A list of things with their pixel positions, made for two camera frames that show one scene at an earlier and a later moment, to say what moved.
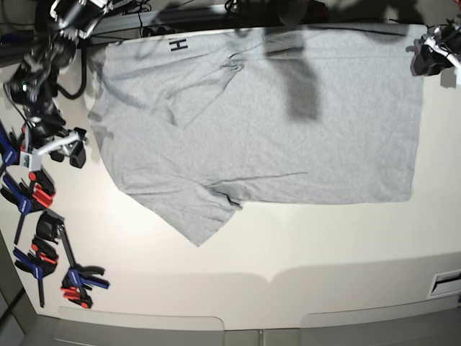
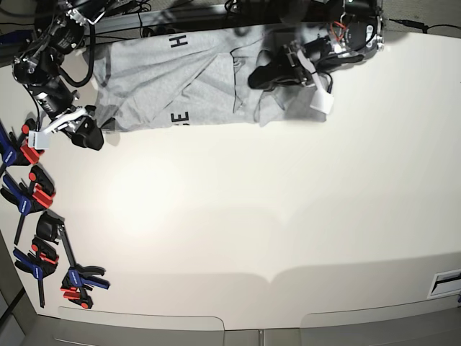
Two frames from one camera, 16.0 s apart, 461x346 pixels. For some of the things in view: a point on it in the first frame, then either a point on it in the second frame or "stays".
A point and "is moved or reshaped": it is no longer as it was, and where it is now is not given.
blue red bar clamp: [40, 260] stays
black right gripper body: [446, 38] to [292, 61]
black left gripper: [50, 135] to [54, 103]
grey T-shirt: [197, 125] is moved or reshaped
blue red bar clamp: [38, 192] stays
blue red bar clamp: [11, 146] stays
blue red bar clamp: [80, 278] stays
